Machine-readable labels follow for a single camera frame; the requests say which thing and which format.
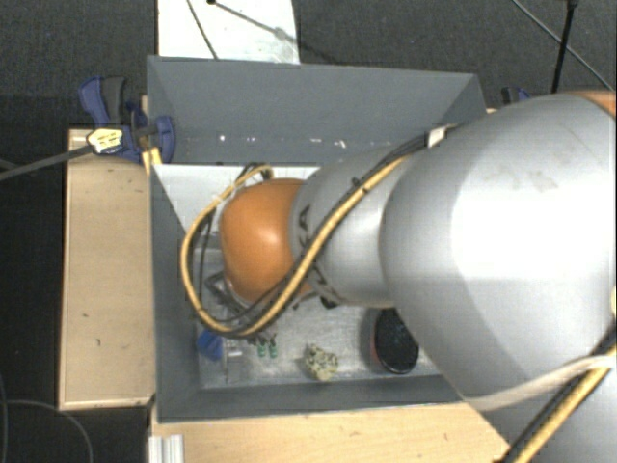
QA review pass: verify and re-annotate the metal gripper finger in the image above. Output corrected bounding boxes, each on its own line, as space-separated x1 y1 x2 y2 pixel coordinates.
224 343 244 385

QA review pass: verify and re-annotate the blue object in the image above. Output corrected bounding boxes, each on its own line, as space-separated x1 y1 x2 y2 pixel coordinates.
196 329 224 362

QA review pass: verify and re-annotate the speckled yellow grey lump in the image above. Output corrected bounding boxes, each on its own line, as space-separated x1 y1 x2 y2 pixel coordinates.
302 343 340 383

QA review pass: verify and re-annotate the pale wood board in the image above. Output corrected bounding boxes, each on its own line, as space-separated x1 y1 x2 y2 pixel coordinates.
58 127 158 412

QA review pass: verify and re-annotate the black round disc red rim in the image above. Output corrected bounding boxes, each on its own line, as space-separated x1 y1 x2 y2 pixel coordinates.
361 307 421 375

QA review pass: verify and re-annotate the grey metal bin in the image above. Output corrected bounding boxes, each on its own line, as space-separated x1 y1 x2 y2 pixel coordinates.
146 55 488 423

